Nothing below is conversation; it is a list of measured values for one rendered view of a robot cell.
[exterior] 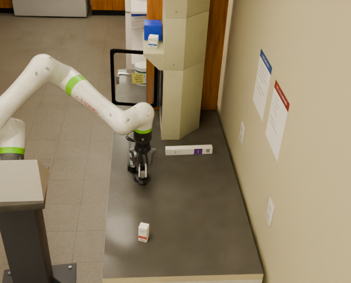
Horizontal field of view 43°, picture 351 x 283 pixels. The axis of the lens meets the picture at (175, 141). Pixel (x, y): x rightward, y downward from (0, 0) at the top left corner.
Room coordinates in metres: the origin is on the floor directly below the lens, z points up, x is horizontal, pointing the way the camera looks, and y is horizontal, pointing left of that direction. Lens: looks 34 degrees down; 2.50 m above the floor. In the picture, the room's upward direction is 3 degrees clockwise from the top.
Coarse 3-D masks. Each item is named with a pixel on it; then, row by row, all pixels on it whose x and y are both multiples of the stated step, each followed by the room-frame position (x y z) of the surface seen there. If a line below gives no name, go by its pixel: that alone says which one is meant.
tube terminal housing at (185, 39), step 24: (168, 24) 2.29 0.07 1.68; (192, 24) 2.35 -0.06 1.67; (168, 48) 2.29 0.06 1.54; (192, 48) 2.36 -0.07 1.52; (168, 72) 2.30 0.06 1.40; (192, 72) 2.37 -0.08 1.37; (168, 96) 2.30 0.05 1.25; (192, 96) 2.38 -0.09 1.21; (168, 120) 2.30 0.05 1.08; (192, 120) 2.40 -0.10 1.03
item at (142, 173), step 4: (140, 172) 1.83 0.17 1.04; (144, 172) 1.84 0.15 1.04; (136, 176) 1.84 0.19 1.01; (140, 176) 1.83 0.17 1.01; (144, 176) 1.83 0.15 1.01; (148, 176) 1.84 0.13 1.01; (136, 180) 1.81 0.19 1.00; (140, 180) 1.81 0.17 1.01; (144, 180) 1.81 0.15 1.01; (148, 180) 1.82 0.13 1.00; (140, 184) 1.81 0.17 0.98; (144, 184) 1.81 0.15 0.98
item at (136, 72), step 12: (120, 60) 2.60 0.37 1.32; (132, 60) 2.60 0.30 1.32; (144, 60) 2.60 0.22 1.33; (120, 72) 2.60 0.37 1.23; (132, 72) 2.60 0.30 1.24; (144, 72) 2.60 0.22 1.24; (120, 84) 2.61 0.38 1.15; (132, 84) 2.60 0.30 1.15; (144, 84) 2.60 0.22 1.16; (120, 96) 2.61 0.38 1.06; (132, 96) 2.60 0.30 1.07; (144, 96) 2.60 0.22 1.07
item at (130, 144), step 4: (132, 132) 2.03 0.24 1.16; (128, 136) 1.97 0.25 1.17; (132, 136) 2.03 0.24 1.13; (128, 140) 1.95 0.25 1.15; (128, 144) 1.97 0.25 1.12; (132, 144) 1.95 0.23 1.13; (128, 148) 1.97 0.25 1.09; (128, 152) 1.97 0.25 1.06; (136, 152) 1.95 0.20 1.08; (128, 156) 1.97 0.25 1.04; (136, 156) 1.95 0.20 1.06; (140, 156) 1.96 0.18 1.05; (128, 160) 1.97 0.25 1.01; (132, 160) 1.95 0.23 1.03; (136, 160) 1.95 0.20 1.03; (140, 160) 1.96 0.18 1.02; (128, 164) 1.97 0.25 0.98; (132, 164) 1.95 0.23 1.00; (140, 164) 1.96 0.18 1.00
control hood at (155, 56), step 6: (144, 42) 2.44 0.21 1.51; (162, 42) 2.46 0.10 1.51; (144, 48) 2.35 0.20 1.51; (150, 48) 2.36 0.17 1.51; (156, 48) 2.36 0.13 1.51; (162, 48) 2.37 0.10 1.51; (144, 54) 2.28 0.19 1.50; (150, 54) 2.28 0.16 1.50; (156, 54) 2.29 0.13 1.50; (162, 54) 2.29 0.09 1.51; (150, 60) 2.28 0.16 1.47; (156, 60) 2.29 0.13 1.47; (162, 60) 2.29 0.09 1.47; (156, 66) 2.29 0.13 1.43; (162, 66) 2.29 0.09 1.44
